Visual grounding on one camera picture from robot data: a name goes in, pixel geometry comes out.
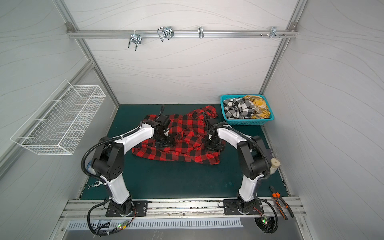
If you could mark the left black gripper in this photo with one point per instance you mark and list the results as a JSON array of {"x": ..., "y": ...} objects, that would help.
[{"x": 171, "y": 141}]

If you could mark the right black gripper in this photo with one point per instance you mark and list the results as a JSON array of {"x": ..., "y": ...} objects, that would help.
[{"x": 214, "y": 145}]

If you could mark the red black plaid shirt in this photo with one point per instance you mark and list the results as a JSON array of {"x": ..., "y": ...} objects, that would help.
[{"x": 189, "y": 132}]

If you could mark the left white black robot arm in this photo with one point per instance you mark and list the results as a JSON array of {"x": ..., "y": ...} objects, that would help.
[{"x": 105, "y": 161}]

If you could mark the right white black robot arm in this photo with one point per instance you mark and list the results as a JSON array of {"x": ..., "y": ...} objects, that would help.
[{"x": 254, "y": 159}]

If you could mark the teal plastic basket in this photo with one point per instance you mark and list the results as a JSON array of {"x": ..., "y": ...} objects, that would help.
[{"x": 245, "y": 122}]

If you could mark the black white plaid shirt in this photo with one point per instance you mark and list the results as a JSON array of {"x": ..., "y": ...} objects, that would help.
[{"x": 239, "y": 108}]

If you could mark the yellow plaid shirt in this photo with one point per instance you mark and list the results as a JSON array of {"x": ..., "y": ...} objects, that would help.
[{"x": 260, "y": 109}]

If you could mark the beige cylinder object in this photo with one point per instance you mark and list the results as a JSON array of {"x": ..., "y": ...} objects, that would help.
[{"x": 275, "y": 164}]

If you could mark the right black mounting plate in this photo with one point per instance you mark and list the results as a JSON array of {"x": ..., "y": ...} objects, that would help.
[{"x": 231, "y": 207}]

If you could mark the black mounting plate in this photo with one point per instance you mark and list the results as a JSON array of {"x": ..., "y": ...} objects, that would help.
[
  {"x": 141, "y": 208},
  {"x": 231, "y": 207}
]

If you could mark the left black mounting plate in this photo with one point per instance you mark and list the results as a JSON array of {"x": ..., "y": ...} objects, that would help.
[{"x": 141, "y": 208}]

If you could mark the small metal clamp piece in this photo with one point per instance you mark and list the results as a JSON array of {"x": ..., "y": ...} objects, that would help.
[{"x": 95, "y": 185}]

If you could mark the orange black pliers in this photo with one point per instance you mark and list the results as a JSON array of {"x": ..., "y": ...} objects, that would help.
[{"x": 281, "y": 204}]

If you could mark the metal U-bolt clamp left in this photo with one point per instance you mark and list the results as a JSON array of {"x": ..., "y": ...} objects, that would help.
[{"x": 135, "y": 40}]

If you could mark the metal u-bolt clamp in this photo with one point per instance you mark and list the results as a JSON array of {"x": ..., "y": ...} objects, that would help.
[
  {"x": 165, "y": 32},
  {"x": 135, "y": 40}
]

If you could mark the metal U-bolt clamp middle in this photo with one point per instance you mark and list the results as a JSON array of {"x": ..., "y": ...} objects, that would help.
[{"x": 165, "y": 32}]

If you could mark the white slotted cable duct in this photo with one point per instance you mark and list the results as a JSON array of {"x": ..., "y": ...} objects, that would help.
[{"x": 147, "y": 224}]

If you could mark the white wire basket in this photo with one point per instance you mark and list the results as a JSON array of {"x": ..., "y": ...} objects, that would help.
[{"x": 58, "y": 125}]

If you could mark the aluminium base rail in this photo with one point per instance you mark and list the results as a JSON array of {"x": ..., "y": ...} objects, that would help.
[{"x": 171, "y": 208}]

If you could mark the small metal ring clamp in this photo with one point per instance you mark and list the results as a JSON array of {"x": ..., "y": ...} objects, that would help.
[{"x": 201, "y": 32}]

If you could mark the metal bracket with bolts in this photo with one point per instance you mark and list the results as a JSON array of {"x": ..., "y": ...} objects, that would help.
[{"x": 273, "y": 33}]

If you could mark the aluminium cross rail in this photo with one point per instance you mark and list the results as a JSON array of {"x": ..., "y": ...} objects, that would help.
[{"x": 179, "y": 34}]

